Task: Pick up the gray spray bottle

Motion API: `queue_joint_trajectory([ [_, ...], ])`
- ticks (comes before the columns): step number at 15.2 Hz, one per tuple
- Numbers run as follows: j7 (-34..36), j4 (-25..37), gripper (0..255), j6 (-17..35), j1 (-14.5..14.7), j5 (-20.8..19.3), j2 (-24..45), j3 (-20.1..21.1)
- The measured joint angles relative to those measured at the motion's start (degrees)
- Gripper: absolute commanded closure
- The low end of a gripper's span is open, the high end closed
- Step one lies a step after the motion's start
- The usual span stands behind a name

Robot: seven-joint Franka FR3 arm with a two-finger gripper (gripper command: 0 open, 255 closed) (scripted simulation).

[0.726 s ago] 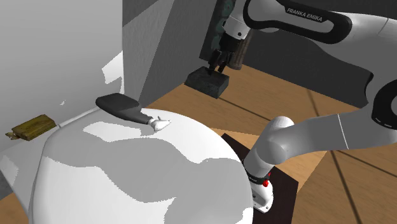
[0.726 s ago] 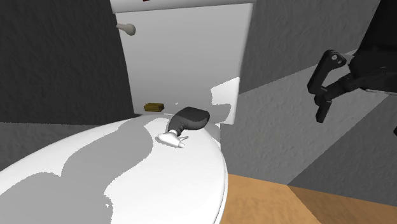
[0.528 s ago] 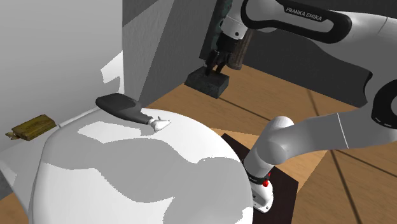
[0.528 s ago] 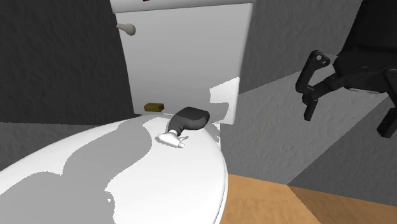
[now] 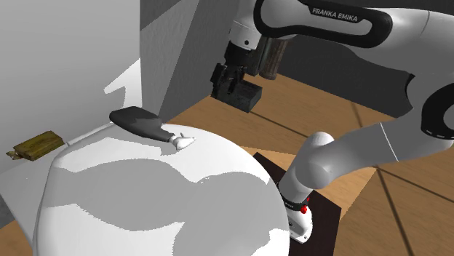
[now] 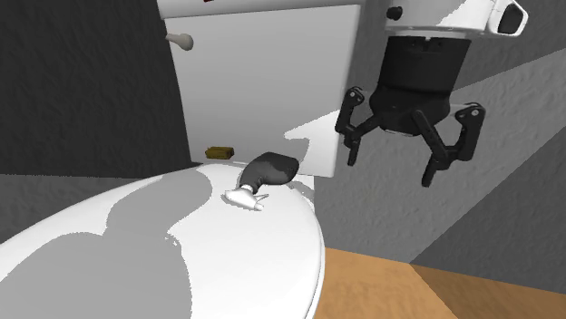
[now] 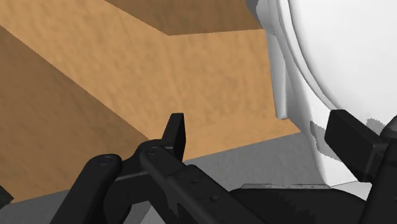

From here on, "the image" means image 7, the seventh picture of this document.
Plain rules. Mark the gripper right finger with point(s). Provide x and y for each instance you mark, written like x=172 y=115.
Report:
x=356 y=142

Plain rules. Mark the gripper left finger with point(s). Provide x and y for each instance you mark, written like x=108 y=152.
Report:
x=173 y=173

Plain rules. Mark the white toilet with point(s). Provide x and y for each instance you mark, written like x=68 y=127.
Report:
x=344 y=49

